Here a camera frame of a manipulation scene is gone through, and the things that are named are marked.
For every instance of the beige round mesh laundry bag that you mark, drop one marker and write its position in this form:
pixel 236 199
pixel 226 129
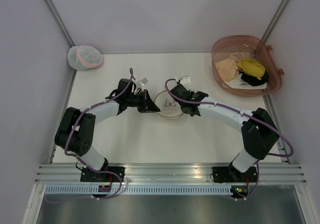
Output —
pixel 169 109

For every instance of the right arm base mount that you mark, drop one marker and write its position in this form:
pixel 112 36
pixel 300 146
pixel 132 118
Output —
pixel 225 174

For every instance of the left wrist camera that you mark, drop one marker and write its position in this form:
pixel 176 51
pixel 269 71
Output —
pixel 142 83

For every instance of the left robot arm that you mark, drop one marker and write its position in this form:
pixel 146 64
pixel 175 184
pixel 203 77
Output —
pixel 75 132

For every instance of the beige bra in basket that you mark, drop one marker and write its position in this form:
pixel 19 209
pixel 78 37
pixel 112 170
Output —
pixel 227 68

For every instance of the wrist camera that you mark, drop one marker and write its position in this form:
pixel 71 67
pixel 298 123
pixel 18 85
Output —
pixel 142 83
pixel 186 82

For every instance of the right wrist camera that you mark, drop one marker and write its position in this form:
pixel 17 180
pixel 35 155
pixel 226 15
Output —
pixel 186 82

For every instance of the yellow garment in basket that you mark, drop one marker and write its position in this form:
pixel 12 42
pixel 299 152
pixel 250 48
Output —
pixel 251 67

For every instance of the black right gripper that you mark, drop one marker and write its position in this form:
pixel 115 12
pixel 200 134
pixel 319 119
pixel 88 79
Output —
pixel 193 92

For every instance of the black garment in basket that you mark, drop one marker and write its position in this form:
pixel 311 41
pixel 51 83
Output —
pixel 254 81

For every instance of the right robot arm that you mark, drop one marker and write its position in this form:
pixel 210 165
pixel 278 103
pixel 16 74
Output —
pixel 259 133

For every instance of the translucent pink plastic basket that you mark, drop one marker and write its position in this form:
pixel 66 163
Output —
pixel 237 47

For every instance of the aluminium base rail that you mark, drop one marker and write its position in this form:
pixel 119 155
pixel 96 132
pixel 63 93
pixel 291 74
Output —
pixel 172 173

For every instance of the left aluminium frame post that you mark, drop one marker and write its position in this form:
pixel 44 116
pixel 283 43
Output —
pixel 59 22

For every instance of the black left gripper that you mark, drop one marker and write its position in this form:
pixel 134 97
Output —
pixel 147 105

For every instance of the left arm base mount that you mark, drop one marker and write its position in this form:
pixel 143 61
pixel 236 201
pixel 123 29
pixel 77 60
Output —
pixel 88 175

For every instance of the right aluminium frame post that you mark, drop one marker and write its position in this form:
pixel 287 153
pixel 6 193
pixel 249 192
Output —
pixel 275 19

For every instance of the white slotted cable duct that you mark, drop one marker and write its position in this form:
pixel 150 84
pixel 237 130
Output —
pixel 140 189

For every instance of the aluminium frame post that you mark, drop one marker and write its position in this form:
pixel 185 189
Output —
pixel 275 19
pixel 59 22

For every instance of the white garment in basket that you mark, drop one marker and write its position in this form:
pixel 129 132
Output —
pixel 238 83

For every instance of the white pink-trimmed mesh laundry bag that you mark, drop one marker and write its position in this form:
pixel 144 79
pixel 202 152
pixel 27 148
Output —
pixel 84 57

